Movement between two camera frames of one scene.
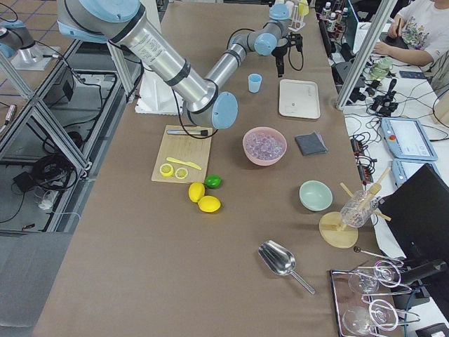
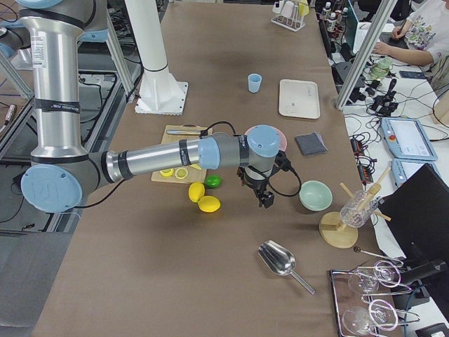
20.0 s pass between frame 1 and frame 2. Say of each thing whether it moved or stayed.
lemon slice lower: stayed
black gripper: moved
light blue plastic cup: stayed
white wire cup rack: stayed
